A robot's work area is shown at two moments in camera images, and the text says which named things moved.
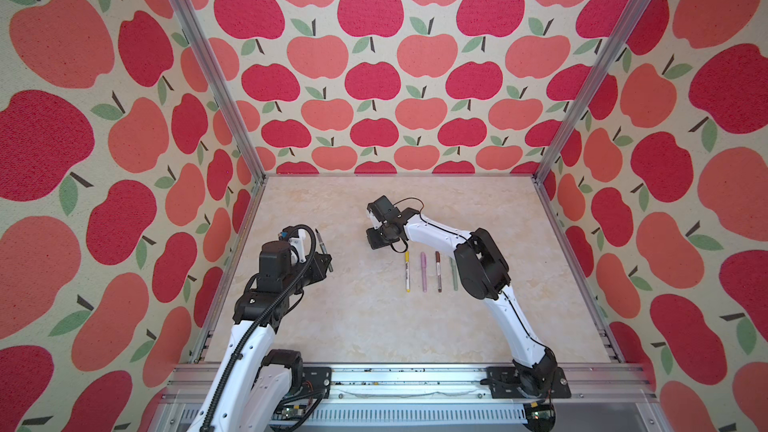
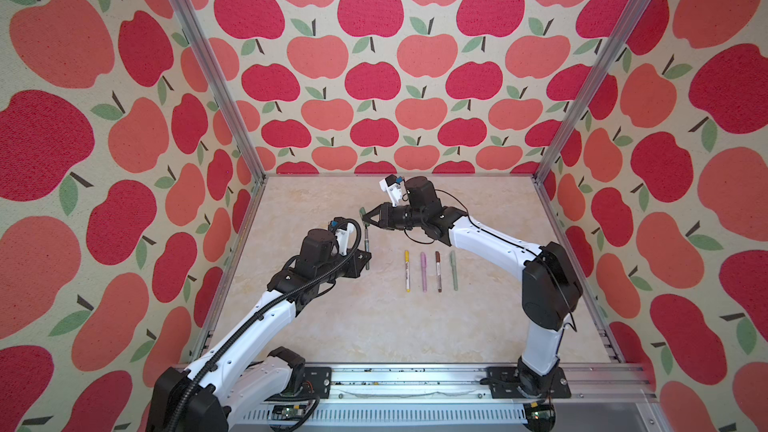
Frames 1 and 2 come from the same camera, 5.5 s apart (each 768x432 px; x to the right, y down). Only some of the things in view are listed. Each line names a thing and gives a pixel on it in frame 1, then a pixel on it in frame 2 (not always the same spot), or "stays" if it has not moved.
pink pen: (423, 260) stays
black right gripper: (372, 242) -> (382, 216)
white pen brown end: (438, 269) stays
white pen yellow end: (407, 271) stays
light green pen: (454, 274) stays
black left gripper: (318, 268) -> (354, 268)
